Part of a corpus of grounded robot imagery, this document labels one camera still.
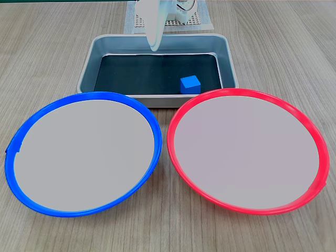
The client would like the small blue cube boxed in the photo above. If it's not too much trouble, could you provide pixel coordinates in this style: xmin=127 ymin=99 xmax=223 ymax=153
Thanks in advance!
xmin=180 ymin=75 xmax=202 ymax=95

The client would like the black tray mat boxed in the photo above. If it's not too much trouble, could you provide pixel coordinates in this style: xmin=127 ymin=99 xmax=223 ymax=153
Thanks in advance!
xmin=93 ymin=53 xmax=223 ymax=95

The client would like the steel tray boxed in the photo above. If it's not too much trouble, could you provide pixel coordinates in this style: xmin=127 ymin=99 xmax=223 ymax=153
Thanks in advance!
xmin=77 ymin=34 xmax=239 ymax=108

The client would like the blue rimmed white plate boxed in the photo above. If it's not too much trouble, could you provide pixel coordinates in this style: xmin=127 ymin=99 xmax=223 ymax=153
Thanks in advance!
xmin=4 ymin=91 xmax=163 ymax=218

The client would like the red rimmed white plate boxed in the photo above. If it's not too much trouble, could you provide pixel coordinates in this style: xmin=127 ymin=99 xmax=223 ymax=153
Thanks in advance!
xmin=166 ymin=88 xmax=330 ymax=216

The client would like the pale perforated base plate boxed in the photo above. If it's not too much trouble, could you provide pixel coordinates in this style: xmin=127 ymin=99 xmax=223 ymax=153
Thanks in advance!
xmin=134 ymin=2 xmax=203 ymax=27

